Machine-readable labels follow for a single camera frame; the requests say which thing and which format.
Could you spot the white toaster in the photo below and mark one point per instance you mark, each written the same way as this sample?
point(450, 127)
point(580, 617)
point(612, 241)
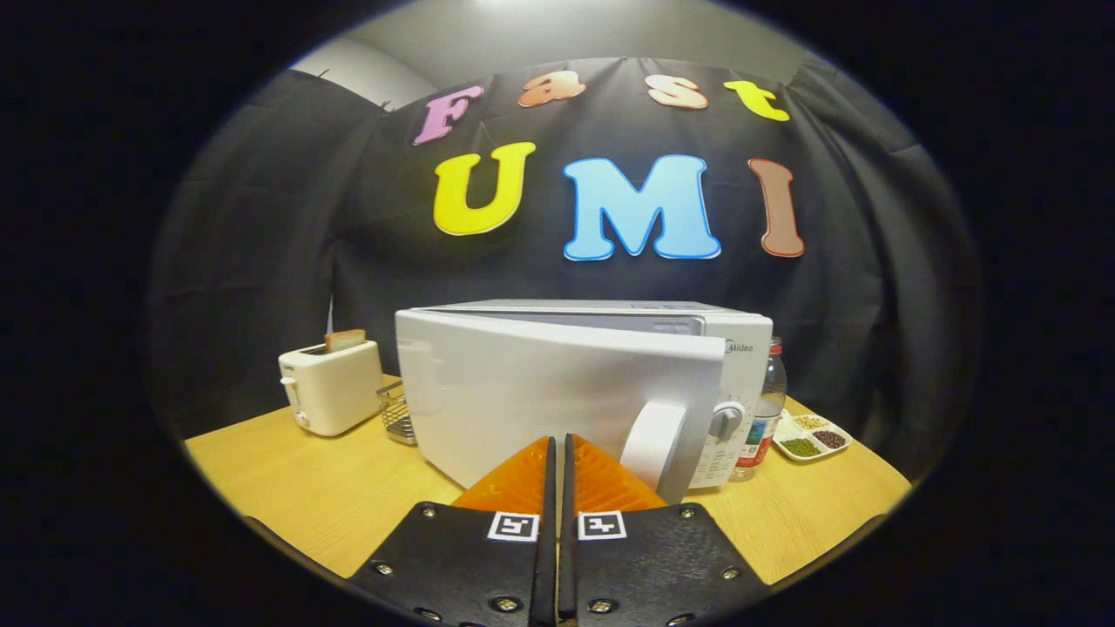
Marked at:
point(335, 392)

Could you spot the white divided bean dish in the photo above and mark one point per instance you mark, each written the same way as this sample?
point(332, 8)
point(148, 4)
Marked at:
point(810, 440)

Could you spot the clear bottle with red label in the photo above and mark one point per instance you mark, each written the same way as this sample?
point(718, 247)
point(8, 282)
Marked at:
point(766, 409)

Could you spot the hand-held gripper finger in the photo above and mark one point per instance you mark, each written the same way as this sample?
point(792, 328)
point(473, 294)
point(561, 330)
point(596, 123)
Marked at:
point(550, 540)
point(568, 540)

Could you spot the toast slice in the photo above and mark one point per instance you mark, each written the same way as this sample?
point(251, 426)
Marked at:
point(345, 340)

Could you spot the white microwave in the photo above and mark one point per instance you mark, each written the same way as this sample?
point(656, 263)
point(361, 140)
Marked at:
point(523, 392)

